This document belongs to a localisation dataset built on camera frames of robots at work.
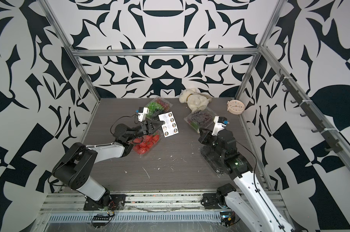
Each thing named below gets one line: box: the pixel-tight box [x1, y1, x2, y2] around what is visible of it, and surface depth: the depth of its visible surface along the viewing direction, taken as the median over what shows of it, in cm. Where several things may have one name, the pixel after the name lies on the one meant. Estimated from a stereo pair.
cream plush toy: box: [178, 87, 213, 113], surface depth 111 cm
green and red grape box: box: [145, 96, 173, 120], surface depth 109 cm
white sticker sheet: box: [158, 111, 180, 138], surface depth 75 cm
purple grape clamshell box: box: [183, 106, 218, 134], surface depth 101 cm
